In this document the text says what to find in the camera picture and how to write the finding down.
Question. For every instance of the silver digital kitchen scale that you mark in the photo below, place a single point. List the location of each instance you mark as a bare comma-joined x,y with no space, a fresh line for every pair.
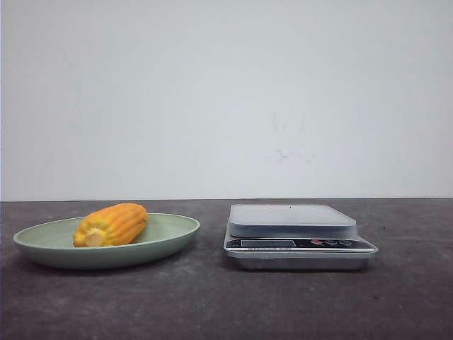
294,237

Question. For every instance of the light green shallow plate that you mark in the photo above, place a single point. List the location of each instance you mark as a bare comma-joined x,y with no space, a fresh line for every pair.
50,243

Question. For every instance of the yellow orange corn cob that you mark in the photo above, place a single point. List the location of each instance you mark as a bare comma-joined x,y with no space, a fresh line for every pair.
111,226

